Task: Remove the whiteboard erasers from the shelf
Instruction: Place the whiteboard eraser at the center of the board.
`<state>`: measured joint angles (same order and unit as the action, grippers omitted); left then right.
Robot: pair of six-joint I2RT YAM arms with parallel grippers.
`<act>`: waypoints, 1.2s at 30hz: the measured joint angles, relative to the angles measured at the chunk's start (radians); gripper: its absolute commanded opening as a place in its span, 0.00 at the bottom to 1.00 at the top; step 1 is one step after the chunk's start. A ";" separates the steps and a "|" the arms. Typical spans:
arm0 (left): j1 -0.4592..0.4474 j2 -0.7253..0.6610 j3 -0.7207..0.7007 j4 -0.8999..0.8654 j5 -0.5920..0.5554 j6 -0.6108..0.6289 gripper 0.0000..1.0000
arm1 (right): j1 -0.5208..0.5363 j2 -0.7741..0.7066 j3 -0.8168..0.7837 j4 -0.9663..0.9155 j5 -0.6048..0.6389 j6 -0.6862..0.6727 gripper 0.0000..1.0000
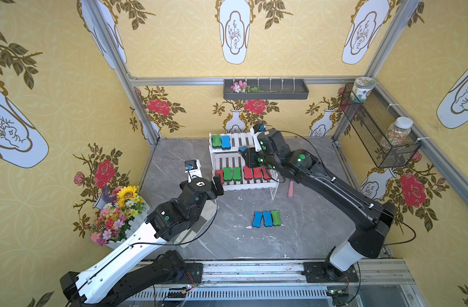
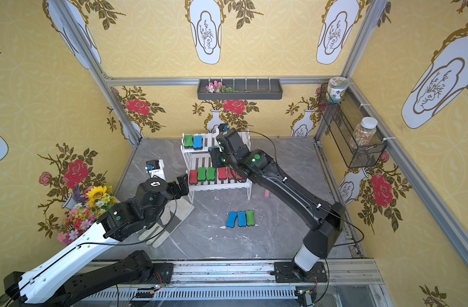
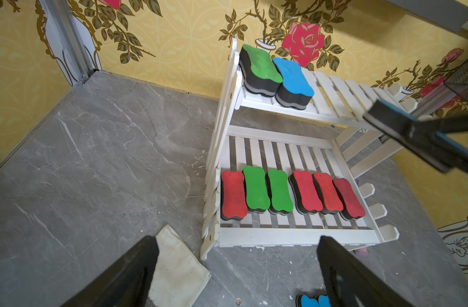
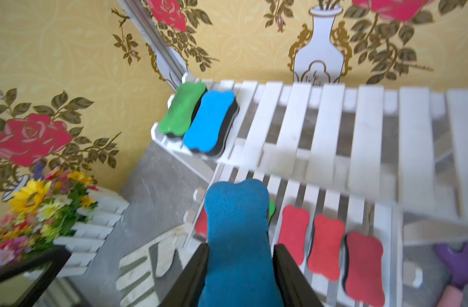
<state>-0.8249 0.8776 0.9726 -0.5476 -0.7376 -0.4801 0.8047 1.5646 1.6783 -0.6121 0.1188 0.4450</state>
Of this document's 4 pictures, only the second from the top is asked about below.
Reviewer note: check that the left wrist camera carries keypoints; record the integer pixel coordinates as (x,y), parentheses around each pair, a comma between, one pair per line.
(155,168)

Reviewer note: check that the metal base rail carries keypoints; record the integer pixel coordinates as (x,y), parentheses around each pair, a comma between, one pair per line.
(333,282)

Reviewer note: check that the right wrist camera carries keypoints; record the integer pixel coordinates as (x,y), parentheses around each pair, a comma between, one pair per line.
(223,127)

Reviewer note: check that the green eraser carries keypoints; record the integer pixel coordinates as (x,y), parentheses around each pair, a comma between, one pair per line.
(188,141)
(250,218)
(202,174)
(211,174)

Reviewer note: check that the white two-tier slatted shelf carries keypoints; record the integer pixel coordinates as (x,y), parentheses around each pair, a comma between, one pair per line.
(195,159)

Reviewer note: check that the white grey work glove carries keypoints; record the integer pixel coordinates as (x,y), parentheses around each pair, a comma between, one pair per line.
(175,212)

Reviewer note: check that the pink artificial flowers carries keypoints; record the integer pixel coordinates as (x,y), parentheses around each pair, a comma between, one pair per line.
(218,87)

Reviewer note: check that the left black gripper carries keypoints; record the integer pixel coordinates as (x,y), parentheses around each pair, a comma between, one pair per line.
(179,185)

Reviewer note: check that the colourful flower bouquet basket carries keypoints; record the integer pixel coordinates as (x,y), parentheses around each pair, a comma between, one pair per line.
(92,204)

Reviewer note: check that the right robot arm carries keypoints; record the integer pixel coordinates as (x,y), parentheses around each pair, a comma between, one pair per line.
(325,220)

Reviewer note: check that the clear jar white lid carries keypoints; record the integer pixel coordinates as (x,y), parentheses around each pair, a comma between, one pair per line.
(364,132)

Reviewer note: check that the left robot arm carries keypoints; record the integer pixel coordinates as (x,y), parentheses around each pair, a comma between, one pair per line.
(58,282)

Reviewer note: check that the jar with patterned label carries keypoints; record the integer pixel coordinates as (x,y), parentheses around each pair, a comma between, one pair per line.
(336,89)

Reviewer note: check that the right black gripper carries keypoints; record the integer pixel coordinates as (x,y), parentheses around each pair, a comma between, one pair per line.
(220,154)

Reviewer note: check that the dark grey wall tray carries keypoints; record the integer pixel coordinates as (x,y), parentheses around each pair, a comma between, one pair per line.
(245,89)

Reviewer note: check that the red eraser bottom left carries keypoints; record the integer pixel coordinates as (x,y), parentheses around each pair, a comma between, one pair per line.
(193,177)

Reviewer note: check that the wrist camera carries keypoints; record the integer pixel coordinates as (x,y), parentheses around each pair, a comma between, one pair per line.
(155,168)
(223,127)

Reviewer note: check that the blue eraser top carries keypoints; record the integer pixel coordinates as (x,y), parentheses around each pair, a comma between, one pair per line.
(197,142)
(232,216)
(242,219)

